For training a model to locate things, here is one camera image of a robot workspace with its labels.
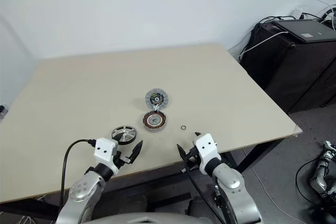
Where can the black cabinet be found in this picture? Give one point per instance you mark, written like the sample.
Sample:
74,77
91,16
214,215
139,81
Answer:
288,72

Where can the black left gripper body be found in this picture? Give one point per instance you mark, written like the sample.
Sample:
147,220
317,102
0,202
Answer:
119,159

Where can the small metal washer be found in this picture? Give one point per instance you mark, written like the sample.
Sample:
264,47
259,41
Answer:
180,127

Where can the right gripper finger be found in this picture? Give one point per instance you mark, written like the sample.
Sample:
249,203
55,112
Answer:
181,152
197,134

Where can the black spoked rotor cap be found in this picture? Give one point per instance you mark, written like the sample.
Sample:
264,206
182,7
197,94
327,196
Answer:
123,134

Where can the grey round metal object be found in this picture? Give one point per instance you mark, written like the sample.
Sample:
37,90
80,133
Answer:
155,121

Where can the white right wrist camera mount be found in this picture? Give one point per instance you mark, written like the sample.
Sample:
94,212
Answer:
207,145

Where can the grey robot torso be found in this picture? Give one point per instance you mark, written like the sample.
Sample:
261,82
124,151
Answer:
144,218

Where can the clear table corner guard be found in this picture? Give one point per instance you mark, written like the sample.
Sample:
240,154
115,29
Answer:
298,130

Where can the dark rounded shape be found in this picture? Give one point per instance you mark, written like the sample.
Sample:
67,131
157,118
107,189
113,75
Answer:
199,208

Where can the spare silver robot arm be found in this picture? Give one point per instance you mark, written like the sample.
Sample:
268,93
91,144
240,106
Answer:
319,179

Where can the white power adapter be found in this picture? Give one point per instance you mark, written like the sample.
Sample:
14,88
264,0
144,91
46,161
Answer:
298,12

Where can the black laptop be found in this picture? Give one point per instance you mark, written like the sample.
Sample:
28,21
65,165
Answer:
302,28

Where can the silver motor end cap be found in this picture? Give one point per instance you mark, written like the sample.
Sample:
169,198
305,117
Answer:
153,95

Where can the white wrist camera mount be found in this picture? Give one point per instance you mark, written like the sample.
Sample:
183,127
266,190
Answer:
207,145
105,148

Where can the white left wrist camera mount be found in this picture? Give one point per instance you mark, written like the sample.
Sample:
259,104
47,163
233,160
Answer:
105,148

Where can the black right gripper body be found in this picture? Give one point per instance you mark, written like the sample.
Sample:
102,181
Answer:
193,158

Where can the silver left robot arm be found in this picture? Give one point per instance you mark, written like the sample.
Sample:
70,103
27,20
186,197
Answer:
78,190

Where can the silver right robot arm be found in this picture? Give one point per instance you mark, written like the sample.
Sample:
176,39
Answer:
231,182

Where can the small black white object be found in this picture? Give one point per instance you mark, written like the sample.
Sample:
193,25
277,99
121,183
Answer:
2,110

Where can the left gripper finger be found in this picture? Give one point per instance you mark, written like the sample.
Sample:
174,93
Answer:
136,151

